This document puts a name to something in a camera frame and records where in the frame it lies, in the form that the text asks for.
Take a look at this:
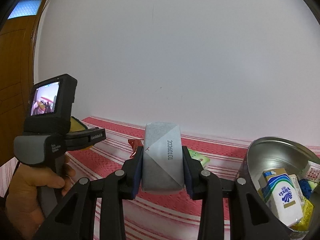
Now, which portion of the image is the white Vinda tissue pack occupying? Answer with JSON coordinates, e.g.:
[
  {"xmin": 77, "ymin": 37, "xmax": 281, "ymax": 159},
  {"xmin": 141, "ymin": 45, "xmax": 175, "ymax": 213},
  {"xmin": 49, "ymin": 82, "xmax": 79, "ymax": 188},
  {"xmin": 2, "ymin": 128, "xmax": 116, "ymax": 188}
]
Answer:
[{"xmin": 259, "ymin": 168, "xmax": 303, "ymax": 227}]

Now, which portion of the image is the yellow snack packet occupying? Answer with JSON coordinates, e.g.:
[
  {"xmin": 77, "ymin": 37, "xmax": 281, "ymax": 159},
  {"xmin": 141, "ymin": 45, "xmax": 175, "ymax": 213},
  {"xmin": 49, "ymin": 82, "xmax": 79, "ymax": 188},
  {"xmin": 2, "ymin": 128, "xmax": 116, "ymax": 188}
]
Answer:
[{"xmin": 291, "ymin": 198, "xmax": 313, "ymax": 231}]

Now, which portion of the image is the blue knitted ball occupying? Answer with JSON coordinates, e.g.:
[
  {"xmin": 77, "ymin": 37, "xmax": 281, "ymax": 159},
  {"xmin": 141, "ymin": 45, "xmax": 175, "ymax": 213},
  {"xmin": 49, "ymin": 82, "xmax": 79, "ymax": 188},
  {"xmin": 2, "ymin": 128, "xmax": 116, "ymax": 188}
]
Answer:
[{"xmin": 298, "ymin": 179, "xmax": 312, "ymax": 199}]

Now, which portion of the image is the round metal tin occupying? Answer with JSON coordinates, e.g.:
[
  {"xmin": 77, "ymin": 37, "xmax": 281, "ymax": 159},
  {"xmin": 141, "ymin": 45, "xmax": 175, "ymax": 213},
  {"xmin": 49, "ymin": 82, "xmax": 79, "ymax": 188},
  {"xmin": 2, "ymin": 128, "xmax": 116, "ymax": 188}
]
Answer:
[{"xmin": 237, "ymin": 136, "xmax": 320, "ymax": 240}]

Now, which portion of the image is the green tissue pack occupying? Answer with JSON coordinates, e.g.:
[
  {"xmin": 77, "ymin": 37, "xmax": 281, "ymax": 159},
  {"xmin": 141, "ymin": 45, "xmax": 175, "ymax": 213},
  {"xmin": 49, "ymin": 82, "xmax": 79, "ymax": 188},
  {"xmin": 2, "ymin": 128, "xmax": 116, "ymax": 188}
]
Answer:
[{"xmin": 188, "ymin": 148, "xmax": 210, "ymax": 168}]

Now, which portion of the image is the white red tissue pack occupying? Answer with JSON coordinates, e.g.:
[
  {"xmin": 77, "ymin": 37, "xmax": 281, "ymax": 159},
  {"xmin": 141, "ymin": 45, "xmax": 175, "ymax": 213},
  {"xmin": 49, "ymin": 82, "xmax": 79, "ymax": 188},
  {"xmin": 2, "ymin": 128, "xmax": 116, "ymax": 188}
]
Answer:
[{"xmin": 302, "ymin": 161, "xmax": 320, "ymax": 183}]

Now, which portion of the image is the red snack packet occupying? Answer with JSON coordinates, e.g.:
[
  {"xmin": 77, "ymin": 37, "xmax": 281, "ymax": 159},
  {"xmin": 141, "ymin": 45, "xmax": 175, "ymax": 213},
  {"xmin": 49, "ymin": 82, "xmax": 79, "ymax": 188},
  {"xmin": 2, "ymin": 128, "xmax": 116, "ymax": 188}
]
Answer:
[{"xmin": 128, "ymin": 139, "xmax": 144, "ymax": 159}]

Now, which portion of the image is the grey white tissue pack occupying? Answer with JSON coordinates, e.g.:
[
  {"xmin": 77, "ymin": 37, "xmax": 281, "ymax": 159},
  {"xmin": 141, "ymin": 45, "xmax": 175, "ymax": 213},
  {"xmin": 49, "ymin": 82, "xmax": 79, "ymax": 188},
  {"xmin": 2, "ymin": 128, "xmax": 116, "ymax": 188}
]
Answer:
[{"xmin": 142, "ymin": 122, "xmax": 184, "ymax": 194}]

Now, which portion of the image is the person's left hand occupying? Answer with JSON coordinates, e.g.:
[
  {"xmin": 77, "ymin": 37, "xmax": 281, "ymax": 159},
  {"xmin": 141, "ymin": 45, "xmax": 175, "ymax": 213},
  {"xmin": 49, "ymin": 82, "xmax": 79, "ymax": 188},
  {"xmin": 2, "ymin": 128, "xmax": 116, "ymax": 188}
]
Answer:
[{"xmin": 4, "ymin": 155, "xmax": 75, "ymax": 239}]

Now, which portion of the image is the red white striped bedspread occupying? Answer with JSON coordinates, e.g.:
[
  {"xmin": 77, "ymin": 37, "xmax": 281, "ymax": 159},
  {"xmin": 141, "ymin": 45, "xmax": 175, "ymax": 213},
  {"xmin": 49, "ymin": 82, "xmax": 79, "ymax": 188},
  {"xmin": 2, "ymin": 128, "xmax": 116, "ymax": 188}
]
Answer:
[{"xmin": 0, "ymin": 115, "xmax": 320, "ymax": 240}]

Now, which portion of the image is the brown wooden door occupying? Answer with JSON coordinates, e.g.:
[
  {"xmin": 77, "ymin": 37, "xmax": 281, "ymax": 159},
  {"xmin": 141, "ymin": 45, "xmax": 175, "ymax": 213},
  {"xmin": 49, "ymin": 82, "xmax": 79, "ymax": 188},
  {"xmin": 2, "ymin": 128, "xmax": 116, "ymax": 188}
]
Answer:
[{"xmin": 0, "ymin": 0, "xmax": 47, "ymax": 165}]

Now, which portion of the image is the gripper camera display unit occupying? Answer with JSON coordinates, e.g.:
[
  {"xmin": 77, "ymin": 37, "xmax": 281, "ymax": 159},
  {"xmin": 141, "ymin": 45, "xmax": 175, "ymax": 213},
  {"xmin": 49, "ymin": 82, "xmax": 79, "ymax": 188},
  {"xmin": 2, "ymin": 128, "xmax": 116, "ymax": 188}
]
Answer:
[{"xmin": 23, "ymin": 74, "xmax": 78, "ymax": 134}]

